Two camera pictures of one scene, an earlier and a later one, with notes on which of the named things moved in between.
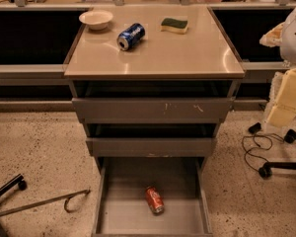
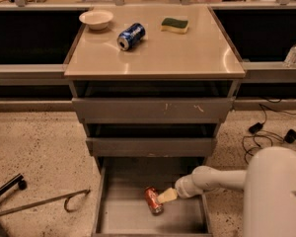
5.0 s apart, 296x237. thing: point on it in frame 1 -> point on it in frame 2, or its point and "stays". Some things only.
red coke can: [155, 200] stays
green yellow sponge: [174, 25] stays
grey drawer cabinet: [152, 84] stays
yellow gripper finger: [290, 100] -> [168, 196]
